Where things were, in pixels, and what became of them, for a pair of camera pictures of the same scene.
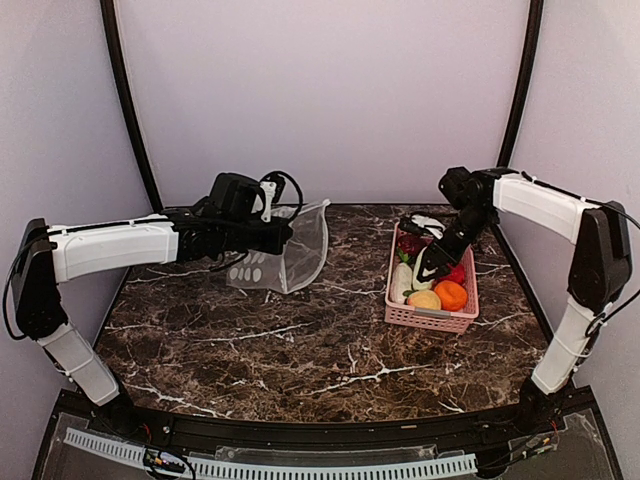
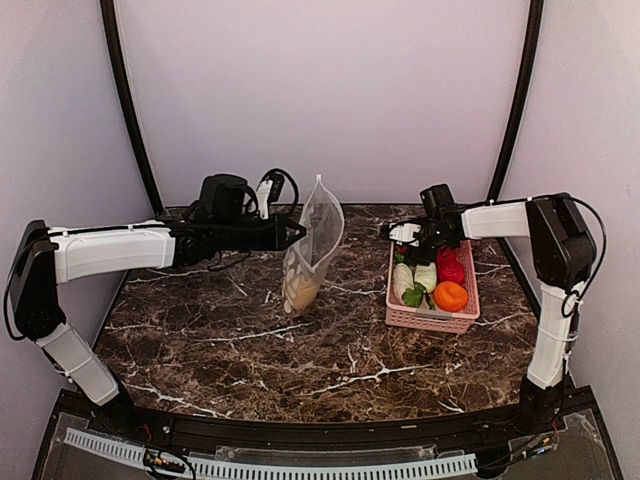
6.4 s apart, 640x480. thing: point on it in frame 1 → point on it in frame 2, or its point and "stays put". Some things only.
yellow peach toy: x=424 y=299 → x=306 y=290
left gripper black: x=276 y=244 stays put
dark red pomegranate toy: x=457 y=274 stays put
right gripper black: x=439 y=259 → x=421 y=256
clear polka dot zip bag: x=298 y=265 → x=306 y=262
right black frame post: x=529 y=65 stays put
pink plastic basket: x=440 y=320 stays put
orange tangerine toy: x=452 y=295 stays put
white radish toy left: x=402 y=281 stays put
